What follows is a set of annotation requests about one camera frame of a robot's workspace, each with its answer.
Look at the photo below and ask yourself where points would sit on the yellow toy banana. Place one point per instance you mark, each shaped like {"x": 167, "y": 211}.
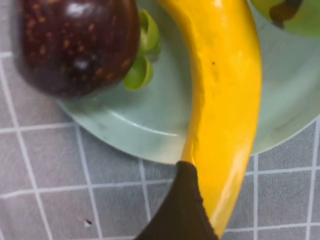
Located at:
{"x": 225, "y": 100}

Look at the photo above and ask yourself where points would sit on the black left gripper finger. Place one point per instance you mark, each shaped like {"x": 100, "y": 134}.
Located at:
{"x": 180, "y": 212}

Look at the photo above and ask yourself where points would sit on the light green round plate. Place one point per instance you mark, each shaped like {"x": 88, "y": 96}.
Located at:
{"x": 140, "y": 130}

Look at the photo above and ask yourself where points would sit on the dark purple toy mangosteen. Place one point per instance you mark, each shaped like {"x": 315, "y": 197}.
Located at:
{"x": 75, "y": 45}

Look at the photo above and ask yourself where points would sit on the grey checked tablecloth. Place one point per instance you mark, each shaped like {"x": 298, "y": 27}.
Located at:
{"x": 50, "y": 175}

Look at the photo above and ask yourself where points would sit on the green striped toy watermelon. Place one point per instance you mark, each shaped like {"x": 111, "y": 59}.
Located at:
{"x": 300, "y": 22}

